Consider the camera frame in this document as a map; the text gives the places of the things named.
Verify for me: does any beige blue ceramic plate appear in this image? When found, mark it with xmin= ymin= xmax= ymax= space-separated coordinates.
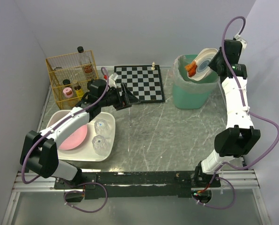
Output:
xmin=186 ymin=48 xmax=218 ymax=81

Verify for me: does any clear plastic cup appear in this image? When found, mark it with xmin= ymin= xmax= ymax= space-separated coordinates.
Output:
xmin=92 ymin=135 xmax=110 ymax=156
xmin=94 ymin=119 xmax=111 ymax=137

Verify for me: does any clear bottle red label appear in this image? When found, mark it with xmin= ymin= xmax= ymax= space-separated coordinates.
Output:
xmin=77 ymin=46 xmax=95 ymax=80

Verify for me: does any brown sauce bottle yellow label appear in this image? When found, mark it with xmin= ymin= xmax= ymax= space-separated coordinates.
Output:
xmin=73 ymin=80 xmax=84 ymax=100

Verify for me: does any pink lid seasoning jar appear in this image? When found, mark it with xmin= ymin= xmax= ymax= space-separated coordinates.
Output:
xmin=63 ymin=87 xmax=73 ymax=98

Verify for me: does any black cap pepper shaker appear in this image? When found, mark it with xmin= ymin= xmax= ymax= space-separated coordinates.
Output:
xmin=62 ymin=79 xmax=71 ymax=87

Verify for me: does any pink plate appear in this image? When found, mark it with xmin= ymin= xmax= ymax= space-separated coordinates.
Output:
xmin=59 ymin=125 xmax=88 ymax=150

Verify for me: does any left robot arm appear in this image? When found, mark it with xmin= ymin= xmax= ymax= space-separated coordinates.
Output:
xmin=20 ymin=79 xmax=140 ymax=184

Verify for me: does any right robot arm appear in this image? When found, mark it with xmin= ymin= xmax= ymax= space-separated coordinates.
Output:
xmin=193 ymin=39 xmax=261 ymax=182

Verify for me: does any black white chessboard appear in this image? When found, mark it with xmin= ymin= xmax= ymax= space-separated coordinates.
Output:
xmin=114 ymin=65 xmax=165 ymax=104

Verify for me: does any orange nugget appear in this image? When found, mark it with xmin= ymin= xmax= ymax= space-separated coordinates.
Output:
xmin=184 ymin=61 xmax=197 ymax=73

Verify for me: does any white chess piece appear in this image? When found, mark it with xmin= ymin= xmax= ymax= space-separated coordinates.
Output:
xmin=151 ymin=62 xmax=155 ymax=70

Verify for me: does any clear bin liner bag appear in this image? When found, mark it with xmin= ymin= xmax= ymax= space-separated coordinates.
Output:
xmin=170 ymin=54 xmax=220 ymax=94

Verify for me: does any green trash bin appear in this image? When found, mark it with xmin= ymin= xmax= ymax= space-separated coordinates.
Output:
xmin=172 ymin=54 xmax=220 ymax=110

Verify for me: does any white plastic tub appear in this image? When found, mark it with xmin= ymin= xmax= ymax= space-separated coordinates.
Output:
xmin=40 ymin=110 xmax=116 ymax=162

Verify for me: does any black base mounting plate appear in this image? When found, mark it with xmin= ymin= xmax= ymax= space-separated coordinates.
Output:
xmin=54 ymin=171 xmax=212 ymax=200

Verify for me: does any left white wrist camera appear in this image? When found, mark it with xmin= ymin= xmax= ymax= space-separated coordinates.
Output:
xmin=109 ymin=73 xmax=118 ymax=88

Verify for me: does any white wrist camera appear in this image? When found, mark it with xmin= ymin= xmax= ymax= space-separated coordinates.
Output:
xmin=233 ymin=34 xmax=247 ymax=51
xmin=109 ymin=73 xmax=118 ymax=88

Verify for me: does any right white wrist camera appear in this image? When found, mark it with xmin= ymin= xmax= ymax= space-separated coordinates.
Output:
xmin=233 ymin=34 xmax=247 ymax=51

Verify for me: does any yellow wire rack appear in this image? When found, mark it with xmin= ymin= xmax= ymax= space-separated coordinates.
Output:
xmin=46 ymin=50 xmax=98 ymax=110

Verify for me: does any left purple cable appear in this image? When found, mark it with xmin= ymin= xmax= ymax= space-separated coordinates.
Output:
xmin=21 ymin=67 xmax=109 ymax=213

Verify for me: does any aluminium rail frame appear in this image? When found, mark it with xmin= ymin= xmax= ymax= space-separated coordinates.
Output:
xmin=2 ymin=170 xmax=271 ymax=225

